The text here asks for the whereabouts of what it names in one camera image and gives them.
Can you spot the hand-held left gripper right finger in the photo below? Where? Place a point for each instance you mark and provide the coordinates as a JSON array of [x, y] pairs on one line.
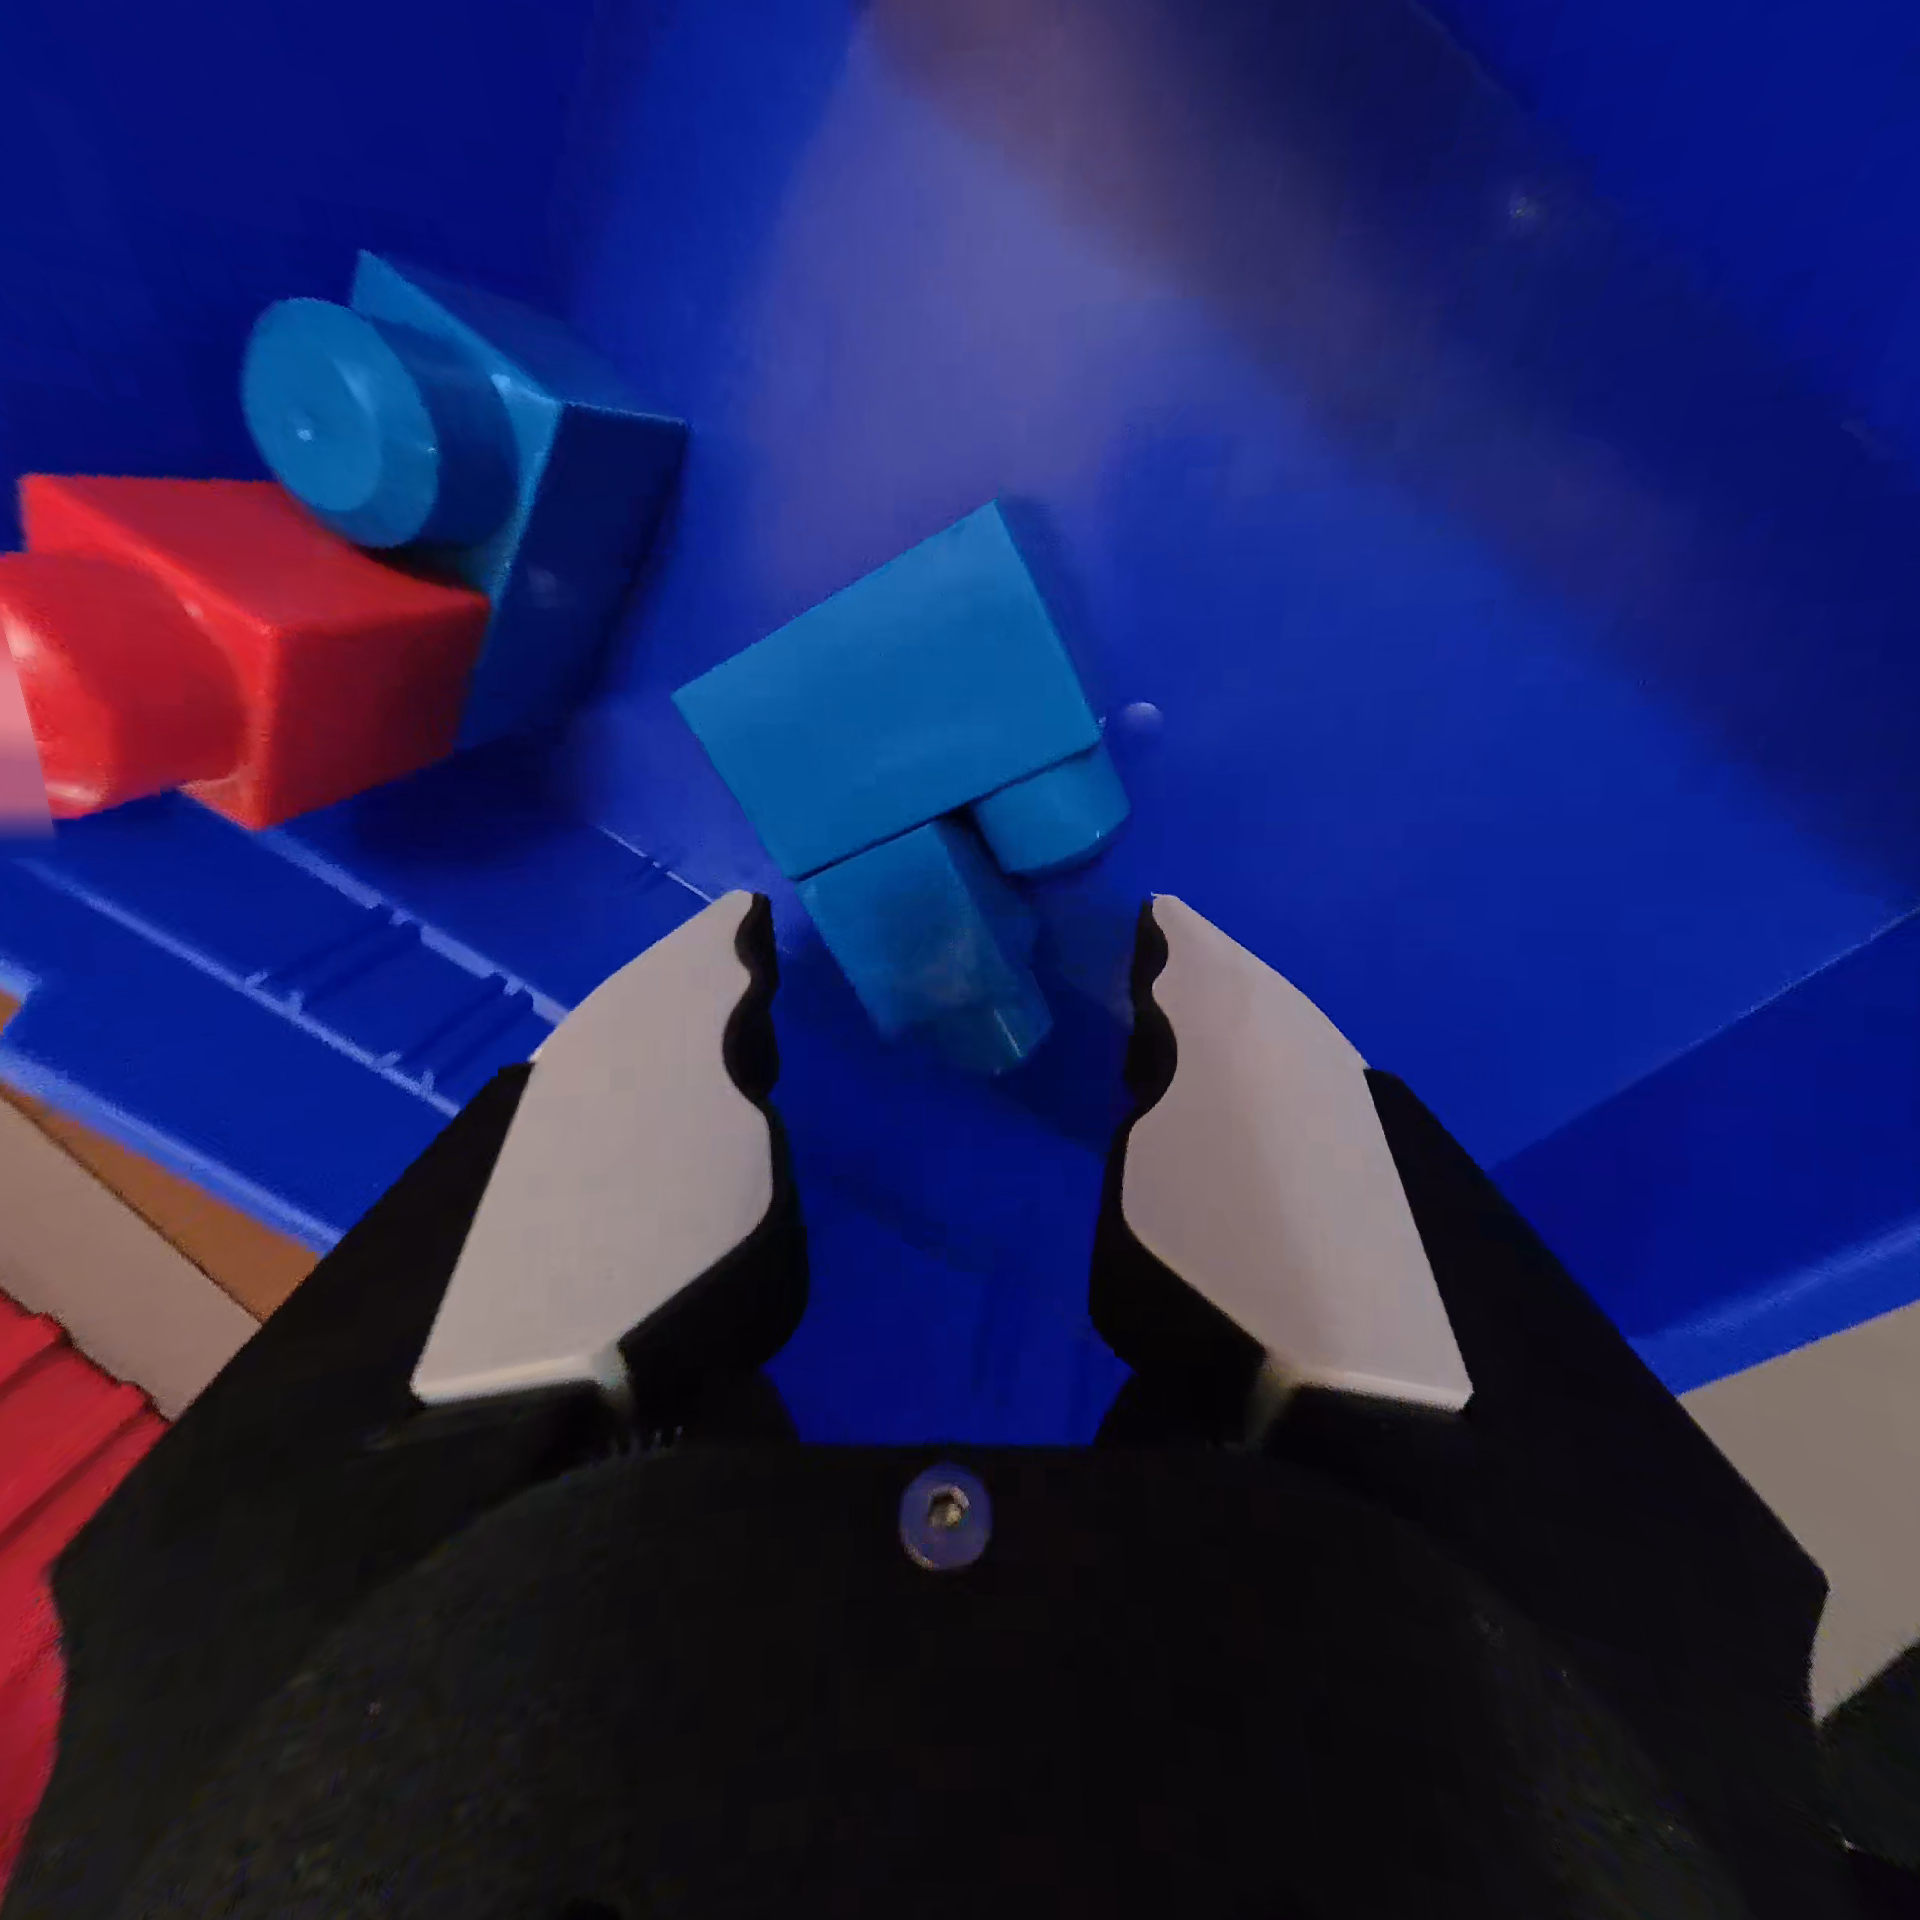
[[1276, 1185]]

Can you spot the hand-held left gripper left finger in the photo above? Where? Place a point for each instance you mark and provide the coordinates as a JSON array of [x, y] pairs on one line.
[[629, 1172]]

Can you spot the blue toy building block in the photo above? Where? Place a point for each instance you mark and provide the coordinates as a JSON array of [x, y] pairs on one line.
[[885, 691], [570, 495]]

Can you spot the blue plastic storage bin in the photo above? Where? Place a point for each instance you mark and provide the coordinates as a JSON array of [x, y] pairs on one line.
[[1350, 599]]

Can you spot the red toy building block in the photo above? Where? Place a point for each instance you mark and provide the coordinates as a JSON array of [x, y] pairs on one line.
[[300, 646]]

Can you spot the red ribbed panel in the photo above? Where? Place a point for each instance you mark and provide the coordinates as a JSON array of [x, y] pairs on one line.
[[60, 1500]]

